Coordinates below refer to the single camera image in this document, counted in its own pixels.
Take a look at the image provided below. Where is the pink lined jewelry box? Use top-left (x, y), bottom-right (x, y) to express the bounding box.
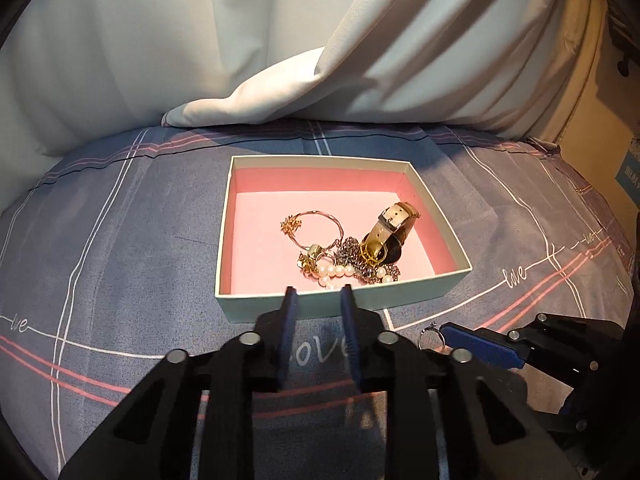
top-left (215, 155), bottom-right (472, 322)

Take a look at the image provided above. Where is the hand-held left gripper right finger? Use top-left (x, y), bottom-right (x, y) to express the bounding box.
top-left (340, 284), bottom-right (581, 480)

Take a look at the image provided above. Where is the silver stone ring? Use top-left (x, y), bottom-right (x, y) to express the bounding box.
top-left (417, 321), bottom-right (446, 351)

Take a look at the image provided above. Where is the white curtain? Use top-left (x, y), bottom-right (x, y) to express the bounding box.
top-left (0, 0), bottom-right (608, 158)

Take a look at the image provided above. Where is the gold strap wristwatch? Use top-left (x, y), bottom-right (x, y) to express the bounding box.
top-left (361, 201), bottom-right (422, 266)

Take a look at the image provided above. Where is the blue plaid bedsheet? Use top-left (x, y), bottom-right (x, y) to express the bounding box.
top-left (0, 120), bottom-right (640, 480)

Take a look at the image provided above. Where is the small gold charm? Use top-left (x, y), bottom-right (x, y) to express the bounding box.
top-left (298, 242), bottom-right (326, 276)

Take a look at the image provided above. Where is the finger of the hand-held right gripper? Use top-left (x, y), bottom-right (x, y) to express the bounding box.
top-left (439, 313), bottom-right (627, 443)

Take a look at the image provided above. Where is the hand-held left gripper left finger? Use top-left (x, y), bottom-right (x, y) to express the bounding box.
top-left (57, 286), bottom-right (301, 480)

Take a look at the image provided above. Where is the sparkly chain necklace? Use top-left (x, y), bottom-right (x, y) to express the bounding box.
top-left (332, 235), bottom-right (402, 286)

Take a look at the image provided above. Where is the white pearl bracelet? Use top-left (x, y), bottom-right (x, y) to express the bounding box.
top-left (304, 257), bottom-right (397, 291)

